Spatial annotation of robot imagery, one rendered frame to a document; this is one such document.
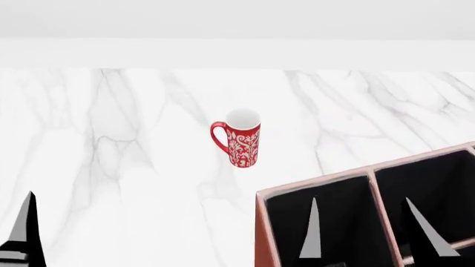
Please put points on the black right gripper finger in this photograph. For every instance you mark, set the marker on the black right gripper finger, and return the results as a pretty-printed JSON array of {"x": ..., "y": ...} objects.
[
  {"x": 311, "y": 239},
  {"x": 432, "y": 239}
]

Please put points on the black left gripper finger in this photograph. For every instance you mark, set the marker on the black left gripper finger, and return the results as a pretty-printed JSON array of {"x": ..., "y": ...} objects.
[{"x": 29, "y": 222}]

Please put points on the red white patterned mug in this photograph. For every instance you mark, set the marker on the red white patterned mug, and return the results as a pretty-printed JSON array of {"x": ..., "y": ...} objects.
[{"x": 243, "y": 144}]

